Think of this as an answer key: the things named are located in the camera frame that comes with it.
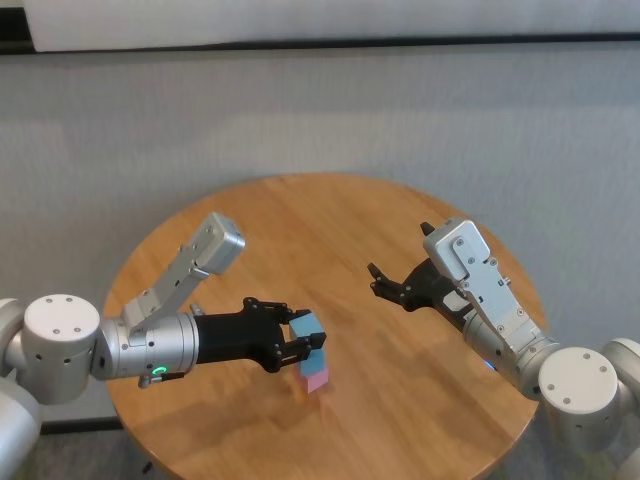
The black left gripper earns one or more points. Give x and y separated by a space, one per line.
235 337

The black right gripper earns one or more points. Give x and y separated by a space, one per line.
432 290

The blue cube block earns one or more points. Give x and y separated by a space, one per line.
316 364
304 326

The small black table foot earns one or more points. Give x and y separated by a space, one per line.
145 468

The black table base leg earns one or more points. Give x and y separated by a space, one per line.
80 426

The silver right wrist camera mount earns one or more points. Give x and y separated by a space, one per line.
480 280

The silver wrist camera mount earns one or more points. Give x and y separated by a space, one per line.
200 260
480 280

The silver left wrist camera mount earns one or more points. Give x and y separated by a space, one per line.
200 260

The black wall trim strip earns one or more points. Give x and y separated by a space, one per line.
320 44

